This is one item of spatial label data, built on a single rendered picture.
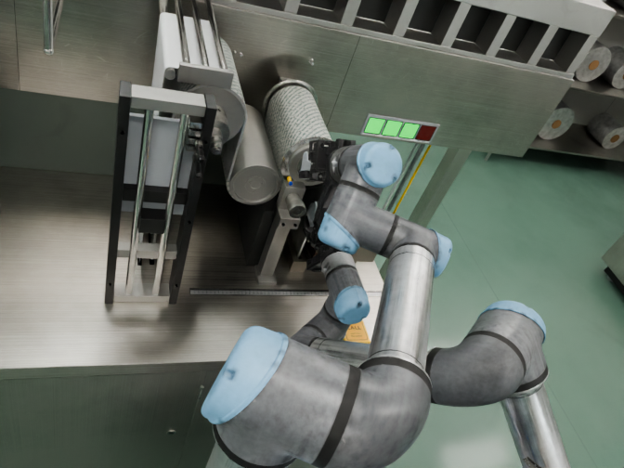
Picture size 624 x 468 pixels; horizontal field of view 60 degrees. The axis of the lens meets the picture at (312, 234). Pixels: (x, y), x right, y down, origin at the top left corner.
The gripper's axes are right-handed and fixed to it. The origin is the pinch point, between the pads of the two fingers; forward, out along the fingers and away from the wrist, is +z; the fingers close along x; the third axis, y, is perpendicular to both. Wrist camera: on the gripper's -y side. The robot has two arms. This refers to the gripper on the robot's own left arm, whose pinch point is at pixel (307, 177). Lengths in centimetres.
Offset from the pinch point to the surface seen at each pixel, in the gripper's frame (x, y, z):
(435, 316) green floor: -124, -62, 121
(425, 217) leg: -82, -9, 75
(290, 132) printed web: 3.1, 10.2, 5.4
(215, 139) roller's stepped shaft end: 23.3, 5.2, -10.4
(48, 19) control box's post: 53, 22, -9
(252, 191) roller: 10.3, -4.1, 8.5
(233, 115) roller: 18.5, 11.2, -2.9
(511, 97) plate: -73, 31, 21
